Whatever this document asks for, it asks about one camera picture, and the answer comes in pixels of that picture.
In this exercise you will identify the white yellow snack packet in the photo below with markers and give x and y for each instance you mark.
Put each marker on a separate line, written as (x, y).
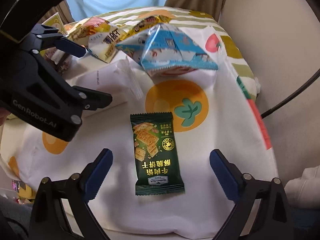
(107, 42)

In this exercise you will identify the dark grey clothing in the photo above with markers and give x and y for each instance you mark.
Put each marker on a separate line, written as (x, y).
(12, 220)

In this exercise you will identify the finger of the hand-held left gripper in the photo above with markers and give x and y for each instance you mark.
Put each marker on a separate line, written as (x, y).
(73, 48)
(95, 100)

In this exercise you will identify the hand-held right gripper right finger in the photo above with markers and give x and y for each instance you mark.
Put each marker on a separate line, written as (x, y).
(222, 175)

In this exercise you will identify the thick black curved band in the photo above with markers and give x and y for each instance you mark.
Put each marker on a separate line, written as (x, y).
(42, 5)

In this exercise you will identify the dark brown snack packet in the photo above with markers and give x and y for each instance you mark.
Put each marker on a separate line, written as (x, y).
(58, 62)

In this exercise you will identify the gold snack packet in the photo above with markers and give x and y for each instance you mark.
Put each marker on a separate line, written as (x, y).
(147, 22)

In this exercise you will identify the blue white snack packet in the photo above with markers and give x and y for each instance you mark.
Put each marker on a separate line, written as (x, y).
(170, 47)

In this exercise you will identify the white cloth bundle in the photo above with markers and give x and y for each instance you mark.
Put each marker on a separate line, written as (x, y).
(307, 187)

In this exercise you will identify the green striped floral blanket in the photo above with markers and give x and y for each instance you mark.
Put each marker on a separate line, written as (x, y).
(200, 17)

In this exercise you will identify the dark green cracker packet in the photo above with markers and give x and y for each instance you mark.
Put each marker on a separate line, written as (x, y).
(155, 155)

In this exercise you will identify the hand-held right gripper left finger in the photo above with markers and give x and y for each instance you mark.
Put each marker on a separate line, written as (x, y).
(97, 172)

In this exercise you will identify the white fruit print cloth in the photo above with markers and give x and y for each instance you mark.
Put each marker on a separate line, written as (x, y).
(220, 105)

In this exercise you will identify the clear plastic packet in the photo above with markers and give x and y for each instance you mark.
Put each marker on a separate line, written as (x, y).
(110, 80)

